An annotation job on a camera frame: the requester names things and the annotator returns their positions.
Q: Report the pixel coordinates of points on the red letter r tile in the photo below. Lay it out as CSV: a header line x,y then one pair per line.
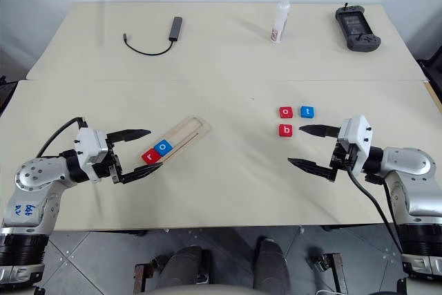
x,y
151,157

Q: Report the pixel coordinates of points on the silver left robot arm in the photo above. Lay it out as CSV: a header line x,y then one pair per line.
x,y
31,174

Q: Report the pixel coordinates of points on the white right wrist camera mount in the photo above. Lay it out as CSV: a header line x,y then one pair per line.
x,y
359,132

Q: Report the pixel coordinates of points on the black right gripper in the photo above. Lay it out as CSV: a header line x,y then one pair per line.
x,y
342,158

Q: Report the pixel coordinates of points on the black handheld controller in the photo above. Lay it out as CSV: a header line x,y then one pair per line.
x,y
355,29

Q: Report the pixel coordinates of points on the red letter o tile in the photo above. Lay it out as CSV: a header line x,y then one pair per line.
x,y
285,112

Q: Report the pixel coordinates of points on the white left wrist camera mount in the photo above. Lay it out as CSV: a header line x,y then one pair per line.
x,y
86,143

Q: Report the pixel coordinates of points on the dark rounded shape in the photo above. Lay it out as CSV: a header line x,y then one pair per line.
x,y
271,264
186,267

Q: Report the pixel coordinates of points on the white plastic bottle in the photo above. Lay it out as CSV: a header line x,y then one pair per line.
x,y
280,18

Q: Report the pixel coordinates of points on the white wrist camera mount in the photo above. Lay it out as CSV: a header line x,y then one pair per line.
x,y
359,132
86,143

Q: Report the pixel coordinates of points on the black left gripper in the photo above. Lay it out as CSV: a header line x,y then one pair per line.
x,y
115,165

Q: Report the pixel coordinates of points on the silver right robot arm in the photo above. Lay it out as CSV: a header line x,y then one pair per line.
x,y
407,163

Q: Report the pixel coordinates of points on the rusty metal frame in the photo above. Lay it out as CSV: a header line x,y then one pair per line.
x,y
141,274
333,267

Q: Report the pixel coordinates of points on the blue letter o tile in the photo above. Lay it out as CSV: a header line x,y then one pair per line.
x,y
162,147

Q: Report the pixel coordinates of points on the black equipment beside table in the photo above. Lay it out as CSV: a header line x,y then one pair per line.
x,y
5,91
433,77

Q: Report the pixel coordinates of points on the wooden letter tray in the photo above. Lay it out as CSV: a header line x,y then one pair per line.
x,y
188,132

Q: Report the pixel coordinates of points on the blue letter t tile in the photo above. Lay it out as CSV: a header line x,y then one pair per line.
x,y
307,112

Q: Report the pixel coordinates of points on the red letter b tile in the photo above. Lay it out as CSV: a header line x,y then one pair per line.
x,y
285,131

